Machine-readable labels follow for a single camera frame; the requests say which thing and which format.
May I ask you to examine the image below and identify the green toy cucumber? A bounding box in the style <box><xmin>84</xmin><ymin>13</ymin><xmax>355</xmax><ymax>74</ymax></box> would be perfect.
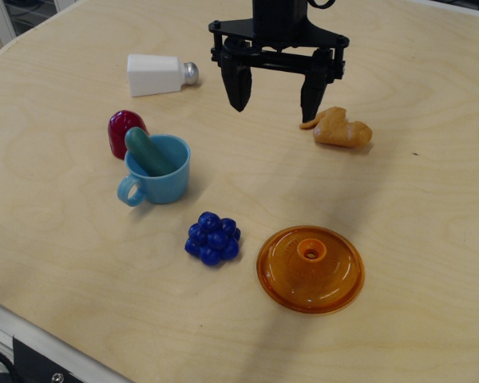
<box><xmin>125</xmin><ymin>128</ymin><xmax>176</xmax><ymax>176</ymax></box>

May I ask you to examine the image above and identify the dark red toy dome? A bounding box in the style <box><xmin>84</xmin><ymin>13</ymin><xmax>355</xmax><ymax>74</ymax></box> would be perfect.
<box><xmin>108</xmin><ymin>110</ymin><xmax>149</xmax><ymax>160</ymax></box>

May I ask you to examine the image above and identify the light blue plastic cup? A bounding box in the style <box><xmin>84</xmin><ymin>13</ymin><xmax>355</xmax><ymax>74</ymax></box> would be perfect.
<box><xmin>117</xmin><ymin>134</ymin><xmax>191</xmax><ymax>207</ymax></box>

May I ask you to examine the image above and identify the aluminium table frame rail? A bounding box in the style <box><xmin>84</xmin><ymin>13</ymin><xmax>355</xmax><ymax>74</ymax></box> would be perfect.
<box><xmin>0</xmin><ymin>305</ymin><xmax>130</xmax><ymax>382</ymax></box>

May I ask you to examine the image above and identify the toy fried chicken wing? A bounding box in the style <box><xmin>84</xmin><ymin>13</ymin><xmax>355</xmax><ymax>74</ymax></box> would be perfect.
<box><xmin>299</xmin><ymin>106</ymin><xmax>373</xmax><ymax>148</ymax></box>

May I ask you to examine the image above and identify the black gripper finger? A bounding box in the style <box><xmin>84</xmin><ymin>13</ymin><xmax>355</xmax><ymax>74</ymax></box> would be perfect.
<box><xmin>300</xmin><ymin>49</ymin><xmax>329</xmax><ymax>123</ymax></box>
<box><xmin>220</xmin><ymin>38</ymin><xmax>252</xmax><ymax>112</ymax></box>

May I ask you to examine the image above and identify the white salt shaker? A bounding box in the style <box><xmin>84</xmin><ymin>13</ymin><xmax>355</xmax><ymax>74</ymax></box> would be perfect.
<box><xmin>127</xmin><ymin>54</ymin><xmax>200</xmax><ymax>97</ymax></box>

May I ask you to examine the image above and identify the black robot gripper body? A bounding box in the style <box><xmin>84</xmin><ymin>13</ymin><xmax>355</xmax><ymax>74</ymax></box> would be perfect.
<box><xmin>208</xmin><ymin>1</ymin><xmax>350</xmax><ymax>82</ymax></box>

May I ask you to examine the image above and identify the orange transparent pot lid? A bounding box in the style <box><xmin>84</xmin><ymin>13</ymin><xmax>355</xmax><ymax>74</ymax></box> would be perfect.
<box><xmin>256</xmin><ymin>225</ymin><xmax>365</xmax><ymax>314</ymax></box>

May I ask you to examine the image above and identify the blue toy grape bunch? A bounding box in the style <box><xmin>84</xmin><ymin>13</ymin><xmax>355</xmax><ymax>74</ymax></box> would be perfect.
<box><xmin>184</xmin><ymin>211</ymin><xmax>241</xmax><ymax>267</ymax></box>

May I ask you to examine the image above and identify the black corner bracket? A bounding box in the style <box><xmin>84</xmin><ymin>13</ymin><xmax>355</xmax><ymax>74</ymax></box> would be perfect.
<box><xmin>13</xmin><ymin>338</ymin><xmax>82</xmax><ymax>383</ymax></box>

